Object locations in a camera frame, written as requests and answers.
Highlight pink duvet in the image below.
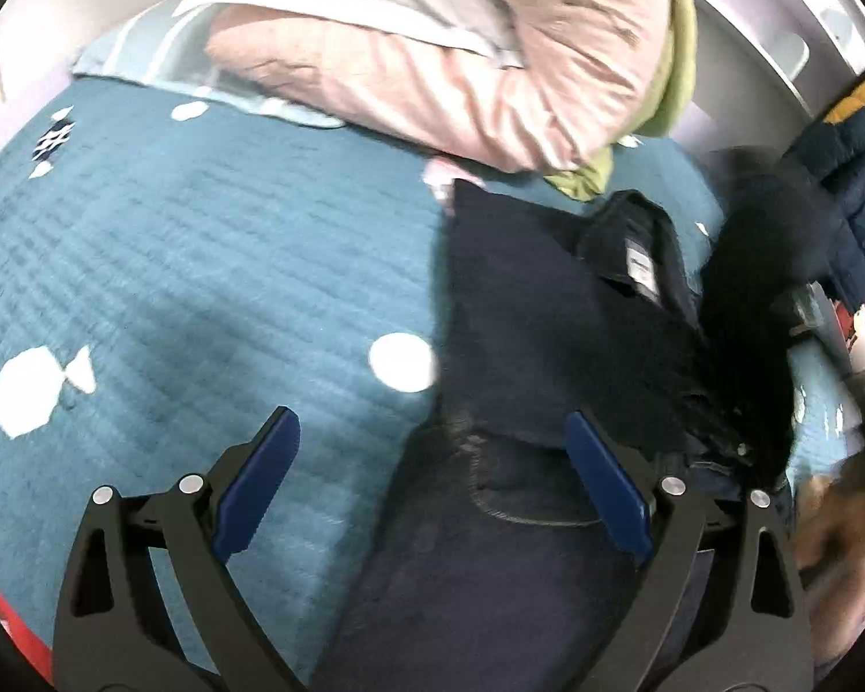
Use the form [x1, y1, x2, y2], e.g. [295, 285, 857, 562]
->
[205, 0, 668, 172]

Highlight red object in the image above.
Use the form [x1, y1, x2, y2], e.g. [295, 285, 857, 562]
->
[0, 555, 51, 679]

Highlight light blue striped pillow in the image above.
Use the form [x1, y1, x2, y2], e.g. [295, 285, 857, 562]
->
[72, 14, 347, 131]

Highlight yellow and navy puffer jacket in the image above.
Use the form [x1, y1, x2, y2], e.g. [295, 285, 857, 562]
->
[782, 58, 865, 304]

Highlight teal candy print quilt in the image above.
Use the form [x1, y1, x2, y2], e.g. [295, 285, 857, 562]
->
[0, 79, 865, 671]

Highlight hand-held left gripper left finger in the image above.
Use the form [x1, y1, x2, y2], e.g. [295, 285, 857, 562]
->
[54, 405, 304, 692]

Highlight black cloth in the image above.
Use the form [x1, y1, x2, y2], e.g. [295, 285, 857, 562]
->
[699, 148, 848, 491]

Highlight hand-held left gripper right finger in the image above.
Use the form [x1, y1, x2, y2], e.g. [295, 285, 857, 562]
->
[563, 409, 815, 692]

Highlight dark blue jeans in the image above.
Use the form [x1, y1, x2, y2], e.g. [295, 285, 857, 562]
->
[317, 176, 798, 692]

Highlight lilac shelf unit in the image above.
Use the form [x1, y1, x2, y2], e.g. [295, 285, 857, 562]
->
[681, 0, 865, 120]

